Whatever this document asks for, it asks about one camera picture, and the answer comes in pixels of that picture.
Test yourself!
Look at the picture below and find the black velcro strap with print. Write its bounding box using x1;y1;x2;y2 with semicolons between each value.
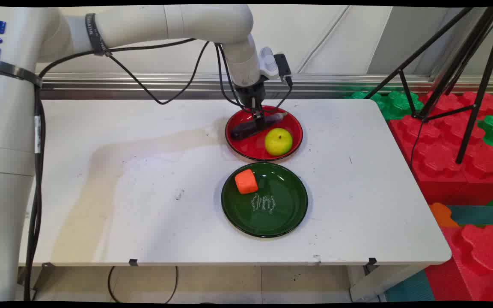
85;13;112;57

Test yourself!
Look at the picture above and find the white table leg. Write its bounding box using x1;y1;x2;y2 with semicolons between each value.
348;264;428;301

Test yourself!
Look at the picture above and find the black camera tripod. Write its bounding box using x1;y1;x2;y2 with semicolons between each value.
364;6;493;165

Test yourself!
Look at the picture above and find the aluminium wall rail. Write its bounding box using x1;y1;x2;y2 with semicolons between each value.
40;72;493;101

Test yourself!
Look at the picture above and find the white ribbed camera mount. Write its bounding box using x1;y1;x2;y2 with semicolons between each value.
258;46;281;80

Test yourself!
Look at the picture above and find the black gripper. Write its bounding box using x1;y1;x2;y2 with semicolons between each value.
235;82;268;130

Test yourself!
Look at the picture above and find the grey velcro strap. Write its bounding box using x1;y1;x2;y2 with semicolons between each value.
0;58;43;88

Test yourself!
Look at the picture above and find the thin black tripod cable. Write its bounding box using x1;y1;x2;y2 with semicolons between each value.
409;120;423;168

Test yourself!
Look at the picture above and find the dark green round plate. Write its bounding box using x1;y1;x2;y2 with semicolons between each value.
221;162;309;238

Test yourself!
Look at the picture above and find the grey metal table bracket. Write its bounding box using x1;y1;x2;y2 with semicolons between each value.
18;262;56;300

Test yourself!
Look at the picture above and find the black floor cable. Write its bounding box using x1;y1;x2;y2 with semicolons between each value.
107;266;179;304

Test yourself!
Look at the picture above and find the large red foam block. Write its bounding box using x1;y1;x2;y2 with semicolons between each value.
389;91;493;207

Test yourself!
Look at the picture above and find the yellow-green toy apple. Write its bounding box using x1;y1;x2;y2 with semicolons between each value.
264;127;294;157

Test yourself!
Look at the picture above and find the orange toy carrot chunk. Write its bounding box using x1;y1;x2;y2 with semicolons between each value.
235;169;259;195

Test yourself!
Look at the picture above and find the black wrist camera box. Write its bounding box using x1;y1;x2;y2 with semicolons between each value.
273;53;294;87

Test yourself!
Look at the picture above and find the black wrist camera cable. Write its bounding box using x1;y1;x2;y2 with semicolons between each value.
215;43;294;115

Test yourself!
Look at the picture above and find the orange foam piece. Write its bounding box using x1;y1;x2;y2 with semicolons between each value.
428;202;460;228

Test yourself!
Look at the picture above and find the red round plate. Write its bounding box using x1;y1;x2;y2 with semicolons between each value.
225;105;303;162

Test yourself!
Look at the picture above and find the dark purple toy eggplant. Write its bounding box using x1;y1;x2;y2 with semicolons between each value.
229;112;289;141

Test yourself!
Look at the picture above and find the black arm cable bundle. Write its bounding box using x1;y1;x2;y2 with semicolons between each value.
23;38;213;301

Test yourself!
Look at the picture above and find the teal foam mat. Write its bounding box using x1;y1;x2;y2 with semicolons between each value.
448;205;493;227
384;269;436;302

